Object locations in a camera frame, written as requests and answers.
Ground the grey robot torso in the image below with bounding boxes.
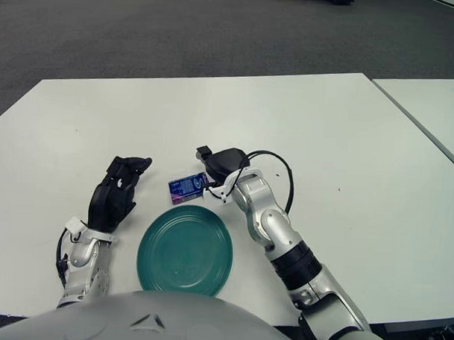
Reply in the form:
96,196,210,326
0,284,306,340

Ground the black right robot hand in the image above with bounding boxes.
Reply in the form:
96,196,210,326
195,145,251,190

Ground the blue purple gum pack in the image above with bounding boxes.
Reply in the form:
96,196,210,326
167,169,212,207

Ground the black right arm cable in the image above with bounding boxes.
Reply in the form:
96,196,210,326
244,150,296,214

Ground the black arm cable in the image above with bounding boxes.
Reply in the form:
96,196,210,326
244,150,296,214
54,227,72,289

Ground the round green plate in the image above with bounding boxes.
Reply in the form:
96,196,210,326
136,205,236,298

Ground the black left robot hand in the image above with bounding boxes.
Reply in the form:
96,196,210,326
87,155,153,234

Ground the white neighbouring table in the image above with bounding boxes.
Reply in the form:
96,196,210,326
368,76,454,170

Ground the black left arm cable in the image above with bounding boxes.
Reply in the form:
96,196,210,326
54,227,72,289

